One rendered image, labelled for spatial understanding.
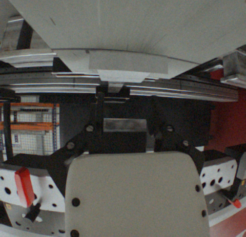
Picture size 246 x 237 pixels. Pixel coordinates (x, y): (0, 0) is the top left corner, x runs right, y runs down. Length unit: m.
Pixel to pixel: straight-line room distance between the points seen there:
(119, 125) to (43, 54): 0.19
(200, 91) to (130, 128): 0.47
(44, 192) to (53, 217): 0.06
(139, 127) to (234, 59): 0.33
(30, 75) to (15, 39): 0.30
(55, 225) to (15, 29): 0.40
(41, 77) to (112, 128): 0.40
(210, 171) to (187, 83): 0.40
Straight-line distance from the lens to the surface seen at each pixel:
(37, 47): 0.25
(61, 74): 0.25
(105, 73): 0.20
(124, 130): 0.22
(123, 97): 0.40
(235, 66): 0.42
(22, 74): 0.60
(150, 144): 0.81
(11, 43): 0.30
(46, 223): 0.32
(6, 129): 1.34
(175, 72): 0.20
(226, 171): 0.36
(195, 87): 0.61
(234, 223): 0.64
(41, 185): 0.25
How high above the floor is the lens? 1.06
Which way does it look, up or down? 1 degrees up
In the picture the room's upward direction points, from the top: 178 degrees counter-clockwise
